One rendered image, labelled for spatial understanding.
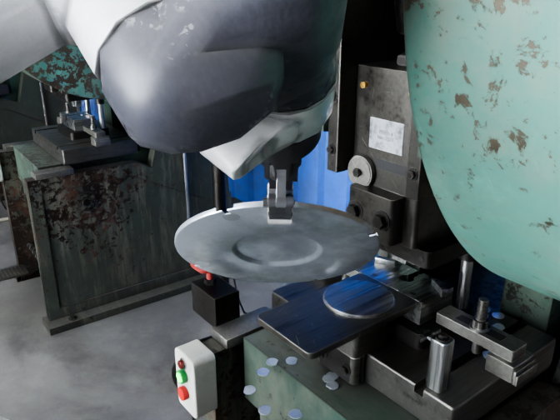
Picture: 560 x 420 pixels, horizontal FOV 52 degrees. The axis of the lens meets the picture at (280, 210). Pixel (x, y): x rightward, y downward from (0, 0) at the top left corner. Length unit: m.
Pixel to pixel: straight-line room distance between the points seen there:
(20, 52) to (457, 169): 0.35
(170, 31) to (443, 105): 0.23
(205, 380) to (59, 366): 1.20
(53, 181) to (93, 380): 0.74
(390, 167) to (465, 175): 0.44
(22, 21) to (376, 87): 0.62
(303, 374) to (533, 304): 0.45
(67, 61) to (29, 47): 1.58
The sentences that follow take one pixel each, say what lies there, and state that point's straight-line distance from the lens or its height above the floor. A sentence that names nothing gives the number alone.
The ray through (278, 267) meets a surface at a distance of 0.89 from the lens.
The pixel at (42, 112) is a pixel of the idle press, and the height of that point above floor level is 0.51.
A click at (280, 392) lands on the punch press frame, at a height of 0.59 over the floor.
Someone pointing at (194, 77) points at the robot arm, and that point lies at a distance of 0.36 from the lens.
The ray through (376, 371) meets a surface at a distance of 1.02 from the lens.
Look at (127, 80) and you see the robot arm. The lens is 0.37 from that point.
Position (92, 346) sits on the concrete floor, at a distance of 2.37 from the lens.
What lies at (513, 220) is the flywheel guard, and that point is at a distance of 0.52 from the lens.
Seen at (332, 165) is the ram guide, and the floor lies 1.00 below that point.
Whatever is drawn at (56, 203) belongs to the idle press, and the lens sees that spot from 2.35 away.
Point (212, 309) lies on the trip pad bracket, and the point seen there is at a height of 0.68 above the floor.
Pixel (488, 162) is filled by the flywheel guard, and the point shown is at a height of 1.16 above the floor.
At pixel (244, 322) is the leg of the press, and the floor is 0.64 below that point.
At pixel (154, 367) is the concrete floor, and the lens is 2.21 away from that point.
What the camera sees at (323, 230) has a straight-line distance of 0.75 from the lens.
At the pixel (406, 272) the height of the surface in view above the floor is 0.78.
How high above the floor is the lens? 1.29
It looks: 22 degrees down
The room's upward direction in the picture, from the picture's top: straight up
